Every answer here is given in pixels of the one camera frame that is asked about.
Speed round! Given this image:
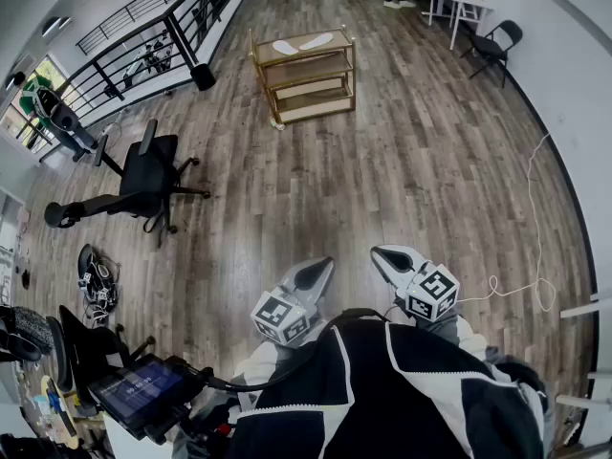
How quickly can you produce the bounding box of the black mesh chair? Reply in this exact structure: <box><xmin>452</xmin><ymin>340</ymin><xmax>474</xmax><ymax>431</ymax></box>
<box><xmin>44</xmin><ymin>193</ymin><xmax>144</xmax><ymax>231</ymax></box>

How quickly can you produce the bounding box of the white floor cable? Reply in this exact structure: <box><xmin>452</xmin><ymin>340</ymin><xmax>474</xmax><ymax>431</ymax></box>
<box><xmin>458</xmin><ymin>134</ymin><xmax>558</xmax><ymax>313</ymax></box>

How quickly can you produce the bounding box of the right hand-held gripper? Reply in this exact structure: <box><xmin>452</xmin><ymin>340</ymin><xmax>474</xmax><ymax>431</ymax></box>
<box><xmin>371</xmin><ymin>244</ymin><xmax>461</xmax><ymax>323</ymax></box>

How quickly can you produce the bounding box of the black chest mount rig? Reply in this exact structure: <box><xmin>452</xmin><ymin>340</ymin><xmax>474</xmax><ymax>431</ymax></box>
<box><xmin>142</xmin><ymin>365</ymin><xmax>250</xmax><ymax>459</ymax></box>

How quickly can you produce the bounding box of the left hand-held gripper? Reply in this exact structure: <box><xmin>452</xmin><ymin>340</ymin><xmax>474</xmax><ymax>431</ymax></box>
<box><xmin>251</xmin><ymin>256</ymin><xmax>335</xmax><ymax>349</ymax></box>

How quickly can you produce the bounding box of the black round bin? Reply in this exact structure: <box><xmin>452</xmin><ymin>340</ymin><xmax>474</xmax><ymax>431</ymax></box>
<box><xmin>189</xmin><ymin>63</ymin><xmax>217</xmax><ymax>92</ymax></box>

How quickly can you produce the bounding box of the black office chair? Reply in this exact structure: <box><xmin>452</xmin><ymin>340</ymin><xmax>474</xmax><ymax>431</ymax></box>
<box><xmin>45</xmin><ymin>303</ymin><xmax>157</xmax><ymax>410</ymax></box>
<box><xmin>93</xmin><ymin>119</ymin><xmax>211</xmax><ymax>248</ymax></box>

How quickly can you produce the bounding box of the black cable tangle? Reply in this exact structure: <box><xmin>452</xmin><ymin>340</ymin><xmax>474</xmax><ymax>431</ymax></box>
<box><xmin>77</xmin><ymin>244</ymin><xmax>121</xmax><ymax>327</ymax></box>

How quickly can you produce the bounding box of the person's right forearm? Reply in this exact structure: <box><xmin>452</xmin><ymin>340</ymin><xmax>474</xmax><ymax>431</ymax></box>
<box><xmin>415</xmin><ymin>301</ymin><xmax>489</xmax><ymax>353</ymax></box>

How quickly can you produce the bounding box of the black metal railing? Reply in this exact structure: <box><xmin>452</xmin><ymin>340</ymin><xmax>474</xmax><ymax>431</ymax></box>
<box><xmin>0</xmin><ymin>0</ymin><xmax>257</xmax><ymax>162</ymax></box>

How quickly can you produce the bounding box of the black screen tablet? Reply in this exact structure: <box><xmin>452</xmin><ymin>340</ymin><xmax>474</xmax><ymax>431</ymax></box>
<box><xmin>88</xmin><ymin>354</ymin><xmax>202</xmax><ymax>442</ymax></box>

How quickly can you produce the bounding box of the round wooden side table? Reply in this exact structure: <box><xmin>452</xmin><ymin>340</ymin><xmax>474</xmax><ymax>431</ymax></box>
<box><xmin>40</xmin><ymin>375</ymin><xmax>80</xmax><ymax>448</ymax></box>

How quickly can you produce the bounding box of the black folding chair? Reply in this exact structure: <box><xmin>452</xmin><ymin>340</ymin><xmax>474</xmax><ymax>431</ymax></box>
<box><xmin>459</xmin><ymin>19</ymin><xmax>524</xmax><ymax>89</ymax></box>

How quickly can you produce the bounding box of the gold wooden shoe rack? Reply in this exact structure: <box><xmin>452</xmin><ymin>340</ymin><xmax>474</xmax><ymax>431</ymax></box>
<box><xmin>248</xmin><ymin>26</ymin><xmax>358</xmax><ymax>126</ymax></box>

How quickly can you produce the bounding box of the white metal frame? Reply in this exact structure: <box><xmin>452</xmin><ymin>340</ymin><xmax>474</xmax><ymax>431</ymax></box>
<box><xmin>557</xmin><ymin>292</ymin><xmax>612</xmax><ymax>448</ymax></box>

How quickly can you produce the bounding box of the person's left forearm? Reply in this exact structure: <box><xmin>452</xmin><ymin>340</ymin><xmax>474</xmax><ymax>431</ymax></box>
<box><xmin>230</xmin><ymin>317</ymin><xmax>331</xmax><ymax>401</ymax></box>

